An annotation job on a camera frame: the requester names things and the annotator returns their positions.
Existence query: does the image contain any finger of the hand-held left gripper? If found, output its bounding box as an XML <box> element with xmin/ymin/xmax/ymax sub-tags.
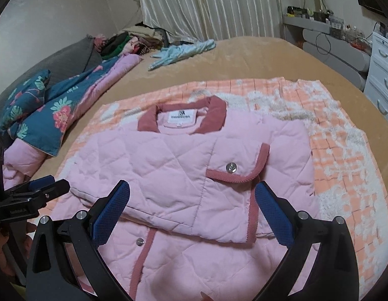
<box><xmin>6</xmin><ymin>176</ymin><xmax>56</xmax><ymax>195</ymax></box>
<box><xmin>30</xmin><ymin>179</ymin><xmax>71</xmax><ymax>202</ymax></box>

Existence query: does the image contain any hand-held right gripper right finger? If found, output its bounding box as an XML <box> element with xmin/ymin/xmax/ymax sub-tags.
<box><xmin>249</xmin><ymin>180</ymin><xmax>359</xmax><ymax>301</ymax></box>

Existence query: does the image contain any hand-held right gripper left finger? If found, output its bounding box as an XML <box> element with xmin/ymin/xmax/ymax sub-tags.
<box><xmin>25</xmin><ymin>180</ymin><xmax>141</xmax><ymax>301</ymax></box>

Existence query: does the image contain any pink quilted jacket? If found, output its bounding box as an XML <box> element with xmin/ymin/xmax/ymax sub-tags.
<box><xmin>51</xmin><ymin>96</ymin><xmax>322</xmax><ymax>301</ymax></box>

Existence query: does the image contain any pile of folded clothes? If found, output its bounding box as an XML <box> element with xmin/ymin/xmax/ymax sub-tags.
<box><xmin>93</xmin><ymin>26</ymin><xmax>170</xmax><ymax>59</ymax></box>

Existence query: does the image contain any person's left hand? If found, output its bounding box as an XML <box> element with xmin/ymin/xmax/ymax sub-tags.
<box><xmin>0</xmin><ymin>222</ymin><xmax>38</xmax><ymax>277</ymax></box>

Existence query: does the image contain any blue floral quilt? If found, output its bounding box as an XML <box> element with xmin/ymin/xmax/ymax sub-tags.
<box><xmin>0</xmin><ymin>55</ymin><xmax>142</xmax><ymax>189</ymax></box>

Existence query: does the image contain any orange checked blanket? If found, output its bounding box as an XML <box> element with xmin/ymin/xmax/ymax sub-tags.
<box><xmin>56</xmin><ymin>77</ymin><xmax>378</xmax><ymax>290</ymax></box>

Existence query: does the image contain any grey pillow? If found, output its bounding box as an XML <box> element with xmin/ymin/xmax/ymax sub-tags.
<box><xmin>0</xmin><ymin>36</ymin><xmax>102</xmax><ymax>109</ymax></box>

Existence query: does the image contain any tan bedspread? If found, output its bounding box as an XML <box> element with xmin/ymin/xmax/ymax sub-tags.
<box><xmin>0</xmin><ymin>36</ymin><xmax>387</xmax><ymax>226</ymax></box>

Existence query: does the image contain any light blue garment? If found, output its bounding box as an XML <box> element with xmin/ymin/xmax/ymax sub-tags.
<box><xmin>148</xmin><ymin>39</ymin><xmax>217</xmax><ymax>71</ymax></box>

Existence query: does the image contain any cluttered grey desk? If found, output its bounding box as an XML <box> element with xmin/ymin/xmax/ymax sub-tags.
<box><xmin>282</xmin><ymin>16</ymin><xmax>372</xmax><ymax>73</ymax></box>

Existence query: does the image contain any white drawer cabinet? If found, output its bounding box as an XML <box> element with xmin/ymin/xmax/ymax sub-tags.
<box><xmin>363</xmin><ymin>31</ymin><xmax>388</xmax><ymax>118</ymax></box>

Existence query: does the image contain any grey shelf with clutter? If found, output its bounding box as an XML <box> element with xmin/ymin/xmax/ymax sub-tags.
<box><xmin>286</xmin><ymin>0</ymin><xmax>374</xmax><ymax>51</ymax></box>

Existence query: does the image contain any white striped curtain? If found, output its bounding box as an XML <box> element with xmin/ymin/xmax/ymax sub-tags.
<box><xmin>133</xmin><ymin>0</ymin><xmax>284</xmax><ymax>43</ymax></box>

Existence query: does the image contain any black cable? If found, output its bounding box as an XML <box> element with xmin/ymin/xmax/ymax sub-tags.
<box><xmin>314</xmin><ymin>33</ymin><xmax>334</xmax><ymax>54</ymax></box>

